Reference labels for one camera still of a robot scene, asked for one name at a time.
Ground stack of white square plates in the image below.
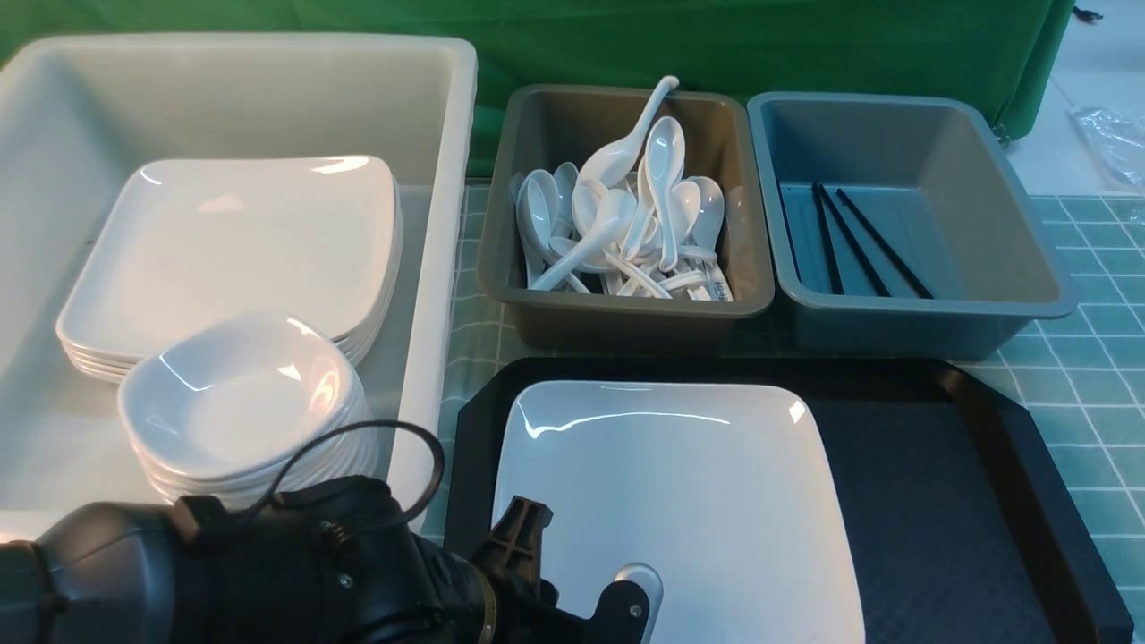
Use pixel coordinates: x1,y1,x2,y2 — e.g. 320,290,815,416
55,155,403,383

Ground blue-grey plastic chopstick bin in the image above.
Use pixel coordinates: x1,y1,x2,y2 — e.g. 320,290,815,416
747,91,1077,361

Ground black chopstick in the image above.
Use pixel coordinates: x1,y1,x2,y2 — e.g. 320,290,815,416
813,183,890,298
835,188,934,299
812,182,845,294

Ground stack of small white bowls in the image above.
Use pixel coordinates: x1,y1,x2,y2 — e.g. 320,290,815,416
117,311,380,510

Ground large white plastic tub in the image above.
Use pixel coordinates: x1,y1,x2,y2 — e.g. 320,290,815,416
1,33,477,542

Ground clear plastic bag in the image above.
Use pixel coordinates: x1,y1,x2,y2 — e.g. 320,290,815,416
1069,107,1144,194

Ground black chopstick in bin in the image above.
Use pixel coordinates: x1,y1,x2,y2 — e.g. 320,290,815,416
835,188,934,299

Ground white spoon lying diagonally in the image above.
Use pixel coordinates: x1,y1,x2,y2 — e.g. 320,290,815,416
528,189,637,291

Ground green checkered tablecloth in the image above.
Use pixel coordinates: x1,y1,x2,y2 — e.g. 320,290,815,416
439,180,1144,641

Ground top white spoon in bin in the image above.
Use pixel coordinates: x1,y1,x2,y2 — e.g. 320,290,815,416
643,115,686,273

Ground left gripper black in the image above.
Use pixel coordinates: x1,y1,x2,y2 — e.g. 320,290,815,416
174,476,559,643

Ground green backdrop cloth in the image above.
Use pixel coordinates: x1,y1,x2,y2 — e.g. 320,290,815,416
1,1,1074,176

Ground black serving tray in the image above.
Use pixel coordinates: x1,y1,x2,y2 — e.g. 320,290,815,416
443,356,1134,643

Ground white ceramic soup spoon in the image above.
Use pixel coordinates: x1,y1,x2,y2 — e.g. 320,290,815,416
575,76,680,188

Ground large white square plate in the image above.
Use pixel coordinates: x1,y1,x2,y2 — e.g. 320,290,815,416
492,380,867,643

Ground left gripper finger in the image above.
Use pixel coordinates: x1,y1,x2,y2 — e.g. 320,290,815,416
555,563,664,643

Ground brown plastic spoon bin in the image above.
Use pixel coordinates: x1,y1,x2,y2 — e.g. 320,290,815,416
476,84,776,354

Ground black cable loop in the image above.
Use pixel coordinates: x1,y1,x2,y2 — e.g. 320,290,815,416
237,421,447,537

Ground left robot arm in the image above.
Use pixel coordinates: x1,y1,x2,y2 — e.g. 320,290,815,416
3,476,664,643

